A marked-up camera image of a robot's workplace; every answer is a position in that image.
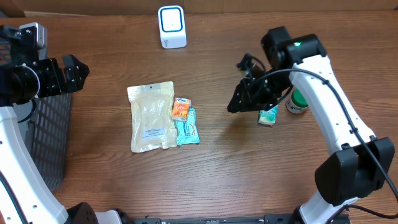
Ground teal white tissue pack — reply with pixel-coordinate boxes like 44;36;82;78
257;106;278;126

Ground green lid jar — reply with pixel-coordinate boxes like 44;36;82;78
285;88;308;114

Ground orange Kleenex tissue pack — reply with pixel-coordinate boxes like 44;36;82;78
171;98;192;121

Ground teal wet wipes pack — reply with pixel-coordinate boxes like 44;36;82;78
174;108;200;146

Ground beige foil pouch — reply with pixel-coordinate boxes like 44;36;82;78
127;82;177;153

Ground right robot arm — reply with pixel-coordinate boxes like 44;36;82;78
227;27;395;223

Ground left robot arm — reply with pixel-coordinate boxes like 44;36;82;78
1;22;129;224

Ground white barcode scanner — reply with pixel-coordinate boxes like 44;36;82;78
158;5;187;49

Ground grey plastic basket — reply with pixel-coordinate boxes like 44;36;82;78
0;43;72;191

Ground cardboard back wall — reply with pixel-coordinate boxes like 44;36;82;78
1;0;397;17

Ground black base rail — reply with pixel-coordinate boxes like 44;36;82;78
131;214;300;224

